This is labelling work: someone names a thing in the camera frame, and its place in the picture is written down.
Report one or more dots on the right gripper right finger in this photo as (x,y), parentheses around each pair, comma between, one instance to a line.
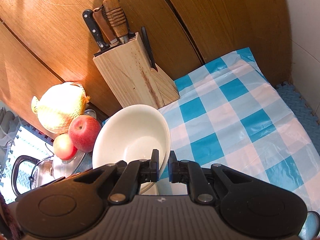
(191,174)

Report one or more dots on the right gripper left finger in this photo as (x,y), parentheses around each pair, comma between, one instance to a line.
(135,173)

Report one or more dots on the cream bowl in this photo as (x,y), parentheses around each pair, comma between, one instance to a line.
(131,134)

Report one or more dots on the steel pot with lid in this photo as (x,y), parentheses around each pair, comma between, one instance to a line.
(64,168)

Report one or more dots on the red apple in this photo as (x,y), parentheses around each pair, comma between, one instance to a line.
(83,132)

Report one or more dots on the blue checkered tablecloth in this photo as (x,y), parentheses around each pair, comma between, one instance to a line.
(229,113)

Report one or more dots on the red tomato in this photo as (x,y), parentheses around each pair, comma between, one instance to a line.
(63,147)

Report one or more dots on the stainless steel kettle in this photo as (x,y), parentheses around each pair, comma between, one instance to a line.
(29,173)

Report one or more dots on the yellow netted pomelo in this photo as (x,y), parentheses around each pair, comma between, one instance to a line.
(59,105)

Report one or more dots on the wooden knife block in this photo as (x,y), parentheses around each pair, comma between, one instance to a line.
(127,70)

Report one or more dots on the blue foam mat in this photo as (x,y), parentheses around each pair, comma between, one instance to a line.
(19,138)

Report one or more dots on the black magnifying glass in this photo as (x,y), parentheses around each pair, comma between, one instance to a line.
(310,229)

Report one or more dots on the brown wooden knife handle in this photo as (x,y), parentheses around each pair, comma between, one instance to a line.
(105,28)

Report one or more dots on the ribbed wooden knife handle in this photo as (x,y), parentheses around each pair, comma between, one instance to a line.
(118,21)

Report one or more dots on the black riveted knife handle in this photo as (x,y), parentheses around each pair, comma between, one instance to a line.
(94,29)

